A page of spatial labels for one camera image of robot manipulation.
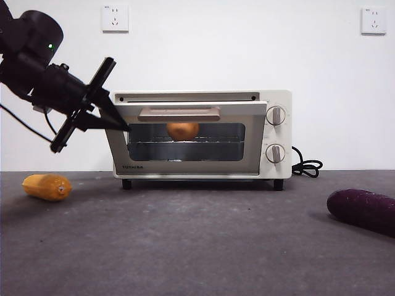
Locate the brown round potato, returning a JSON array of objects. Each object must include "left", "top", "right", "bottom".
[{"left": 166, "top": 122, "right": 200, "bottom": 142}]

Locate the glass oven door with handle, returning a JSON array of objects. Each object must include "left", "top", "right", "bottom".
[{"left": 104, "top": 101, "right": 268, "bottom": 178}]

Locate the cream oven knob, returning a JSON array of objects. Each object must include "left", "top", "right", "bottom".
[
  {"left": 265, "top": 143, "right": 286, "bottom": 163},
  {"left": 265, "top": 105, "right": 286, "bottom": 126}
]

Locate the cream Toshiba toaster oven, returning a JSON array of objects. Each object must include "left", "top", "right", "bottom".
[{"left": 110, "top": 89, "right": 293, "bottom": 191}]

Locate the purple sweet potato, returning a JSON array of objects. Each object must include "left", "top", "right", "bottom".
[{"left": 326, "top": 189, "right": 395, "bottom": 238}]

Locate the yellow corn cob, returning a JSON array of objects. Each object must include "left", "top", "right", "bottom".
[{"left": 21, "top": 174, "right": 72, "bottom": 203}]

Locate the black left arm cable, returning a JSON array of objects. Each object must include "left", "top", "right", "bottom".
[{"left": 0, "top": 103, "right": 58, "bottom": 144}]

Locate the white wall socket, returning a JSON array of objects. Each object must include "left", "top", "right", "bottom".
[
  {"left": 360, "top": 7, "right": 387, "bottom": 36},
  {"left": 102, "top": 4, "right": 130, "bottom": 34}
]

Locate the black oven power cable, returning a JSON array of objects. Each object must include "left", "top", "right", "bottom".
[{"left": 291, "top": 146, "right": 323, "bottom": 179}]

